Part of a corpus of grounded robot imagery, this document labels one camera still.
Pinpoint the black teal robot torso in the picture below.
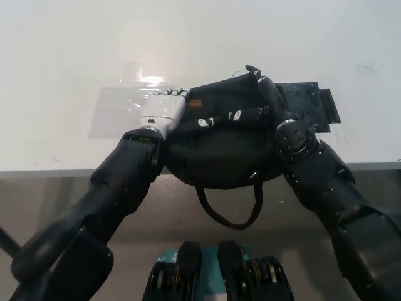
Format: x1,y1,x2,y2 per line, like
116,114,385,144
142,240,297,301

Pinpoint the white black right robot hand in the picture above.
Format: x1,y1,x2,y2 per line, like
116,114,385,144
196,65,300,133

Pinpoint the clear plastic sheet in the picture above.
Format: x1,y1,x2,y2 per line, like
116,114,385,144
87,86,157,139

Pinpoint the black soft travel bag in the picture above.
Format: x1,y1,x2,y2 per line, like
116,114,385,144
164,73,303,231

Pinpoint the black tape patch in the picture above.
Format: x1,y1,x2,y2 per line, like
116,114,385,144
275,82,342,135

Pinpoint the black table leg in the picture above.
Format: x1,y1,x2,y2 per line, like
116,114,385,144
0,225,21,261

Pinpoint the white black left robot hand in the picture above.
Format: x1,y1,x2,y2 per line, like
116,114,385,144
138,88,192,139

